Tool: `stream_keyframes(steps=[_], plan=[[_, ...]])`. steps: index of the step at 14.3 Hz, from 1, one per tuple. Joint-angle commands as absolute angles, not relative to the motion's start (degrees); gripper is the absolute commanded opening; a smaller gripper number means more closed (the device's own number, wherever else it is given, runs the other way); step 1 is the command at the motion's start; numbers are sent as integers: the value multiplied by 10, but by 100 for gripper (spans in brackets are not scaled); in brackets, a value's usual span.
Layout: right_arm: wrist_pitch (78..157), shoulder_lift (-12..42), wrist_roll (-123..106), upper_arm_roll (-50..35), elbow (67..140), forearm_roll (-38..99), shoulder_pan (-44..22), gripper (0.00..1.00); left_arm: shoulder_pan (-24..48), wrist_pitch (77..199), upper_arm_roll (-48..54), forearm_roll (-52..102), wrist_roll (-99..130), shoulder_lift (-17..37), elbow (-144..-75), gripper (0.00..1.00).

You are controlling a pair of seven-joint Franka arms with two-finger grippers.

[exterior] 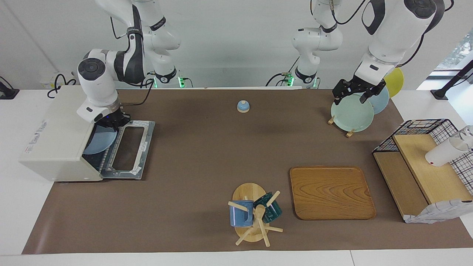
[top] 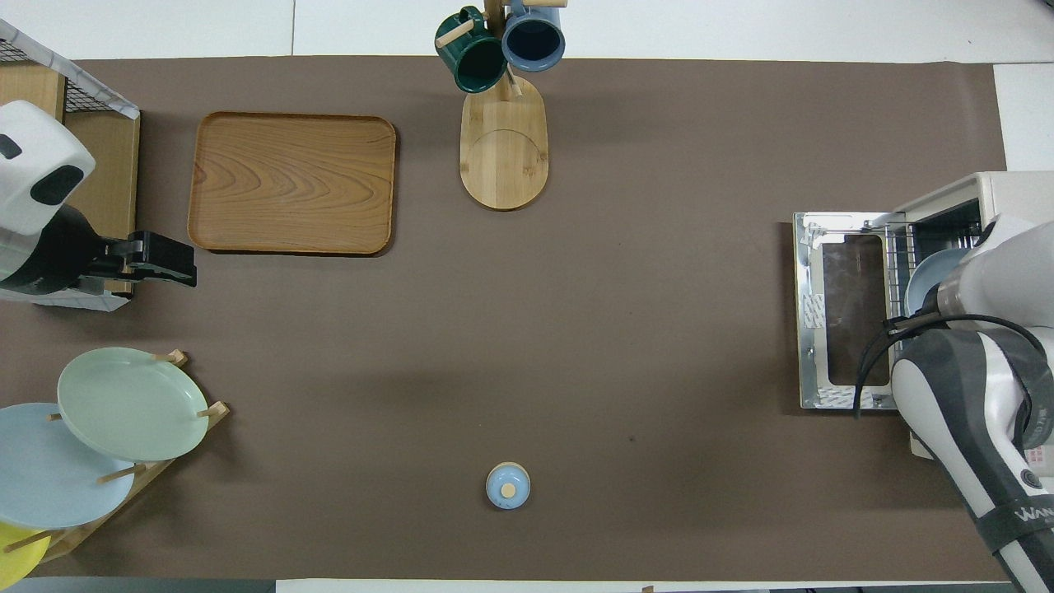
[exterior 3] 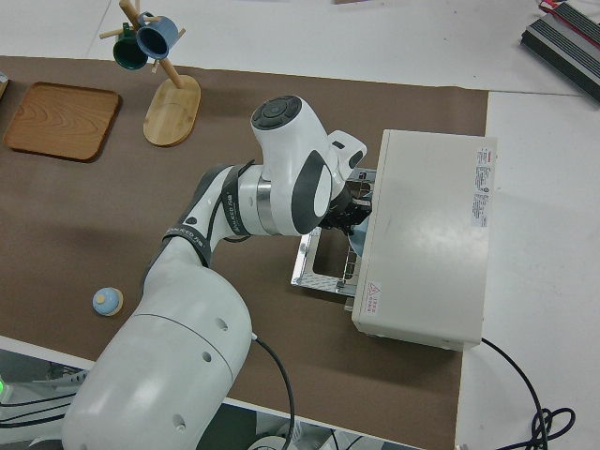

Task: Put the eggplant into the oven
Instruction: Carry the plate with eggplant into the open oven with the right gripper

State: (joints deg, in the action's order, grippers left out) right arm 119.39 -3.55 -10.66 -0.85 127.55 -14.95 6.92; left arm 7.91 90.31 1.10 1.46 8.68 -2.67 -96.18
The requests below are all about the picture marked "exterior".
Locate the light blue plate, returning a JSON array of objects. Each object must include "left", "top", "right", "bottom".
[{"left": 83, "top": 125, "right": 118, "bottom": 155}]

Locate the glass oven door with handle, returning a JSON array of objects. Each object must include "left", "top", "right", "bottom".
[{"left": 101, "top": 120, "right": 156, "bottom": 180}]

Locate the cream toaster oven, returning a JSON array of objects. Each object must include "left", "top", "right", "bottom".
[{"left": 19, "top": 86, "right": 122, "bottom": 182}]

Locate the pale blue racked plate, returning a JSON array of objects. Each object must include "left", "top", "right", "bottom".
[{"left": 364, "top": 86, "right": 390, "bottom": 115}]

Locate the mint green plate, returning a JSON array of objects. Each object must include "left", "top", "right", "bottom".
[{"left": 331, "top": 94, "right": 375, "bottom": 132}]

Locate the yellow plate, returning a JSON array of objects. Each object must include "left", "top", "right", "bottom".
[{"left": 384, "top": 68, "right": 404, "bottom": 99}]

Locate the wooden plate rack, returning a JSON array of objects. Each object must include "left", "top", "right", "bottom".
[{"left": 327, "top": 115, "right": 356, "bottom": 138}]

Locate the black angled stand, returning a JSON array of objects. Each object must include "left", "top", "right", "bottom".
[{"left": 431, "top": 59, "right": 473, "bottom": 100}]

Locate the wooden serving tray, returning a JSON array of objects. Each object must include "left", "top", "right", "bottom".
[{"left": 289, "top": 166, "right": 377, "bottom": 221}]

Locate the white cup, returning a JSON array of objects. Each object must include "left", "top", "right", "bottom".
[{"left": 425, "top": 137, "right": 468, "bottom": 167}]

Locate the wooden step shelf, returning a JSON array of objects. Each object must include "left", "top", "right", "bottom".
[{"left": 373, "top": 134, "right": 473, "bottom": 219}]

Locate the brown table mat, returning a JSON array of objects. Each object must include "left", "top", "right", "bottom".
[{"left": 21, "top": 89, "right": 473, "bottom": 255}]

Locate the clear glass cup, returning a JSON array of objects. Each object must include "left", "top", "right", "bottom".
[{"left": 457, "top": 126, "right": 473, "bottom": 149}]

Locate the wooden mug tree stand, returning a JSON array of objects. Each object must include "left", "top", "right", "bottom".
[{"left": 228, "top": 183, "right": 283, "bottom": 247}]

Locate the dark green mug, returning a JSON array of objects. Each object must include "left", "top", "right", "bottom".
[{"left": 253, "top": 192, "right": 282, "bottom": 224}]

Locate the white patterned cloth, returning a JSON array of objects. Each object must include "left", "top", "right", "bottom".
[{"left": 404, "top": 199, "right": 473, "bottom": 224}]

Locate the blue mug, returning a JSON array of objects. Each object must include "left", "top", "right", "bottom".
[{"left": 229, "top": 200, "right": 255, "bottom": 227}]

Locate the metal wire oven rack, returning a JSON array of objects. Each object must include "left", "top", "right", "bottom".
[{"left": 84, "top": 127, "right": 124, "bottom": 171}]

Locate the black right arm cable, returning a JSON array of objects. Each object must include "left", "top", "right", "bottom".
[{"left": 120, "top": 79, "right": 155, "bottom": 107}]

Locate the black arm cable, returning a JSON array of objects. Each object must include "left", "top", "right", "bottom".
[
  {"left": 120, "top": 79, "right": 155, "bottom": 107},
  {"left": 397, "top": 28, "right": 426, "bottom": 67}
]

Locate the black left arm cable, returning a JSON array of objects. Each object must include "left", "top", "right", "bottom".
[{"left": 397, "top": 28, "right": 426, "bottom": 67}]

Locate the black wire basket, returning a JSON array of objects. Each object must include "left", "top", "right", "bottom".
[{"left": 372, "top": 119, "right": 473, "bottom": 196}]

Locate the black oven power cord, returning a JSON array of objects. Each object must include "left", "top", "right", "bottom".
[{"left": 47, "top": 73, "right": 78, "bottom": 99}]

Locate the black clamp mount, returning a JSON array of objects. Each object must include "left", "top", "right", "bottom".
[{"left": 0, "top": 76, "right": 20, "bottom": 100}]

